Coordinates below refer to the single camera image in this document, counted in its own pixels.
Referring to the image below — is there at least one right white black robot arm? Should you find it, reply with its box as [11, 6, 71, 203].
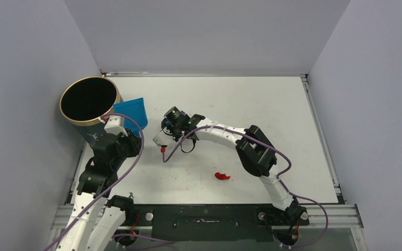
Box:
[153, 107, 306, 224]

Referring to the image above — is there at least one aluminium frame rail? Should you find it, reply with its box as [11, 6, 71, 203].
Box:
[51, 204, 364, 229]

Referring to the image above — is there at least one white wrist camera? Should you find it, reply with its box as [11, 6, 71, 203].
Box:
[100, 116, 127, 135]
[153, 132, 172, 153]

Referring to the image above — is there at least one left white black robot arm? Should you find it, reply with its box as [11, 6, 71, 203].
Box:
[45, 129, 144, 250]

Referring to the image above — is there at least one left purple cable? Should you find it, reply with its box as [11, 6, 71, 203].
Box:
[44, 113, 146, 251]

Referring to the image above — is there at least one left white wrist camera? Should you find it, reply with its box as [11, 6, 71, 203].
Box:
[100, 116, 127, 135]

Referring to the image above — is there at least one blue dustpan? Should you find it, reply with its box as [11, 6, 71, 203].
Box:
[114, 97, 148, 130]

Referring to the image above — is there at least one dark blue gold-rimmed bin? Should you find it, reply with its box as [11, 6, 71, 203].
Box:
[59, 76, 130, 148]

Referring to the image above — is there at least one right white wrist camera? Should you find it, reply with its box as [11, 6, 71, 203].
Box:
[153, 132, 172, 153]

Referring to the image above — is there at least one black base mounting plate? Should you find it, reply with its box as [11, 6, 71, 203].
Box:
[115, 204, 309, 242]

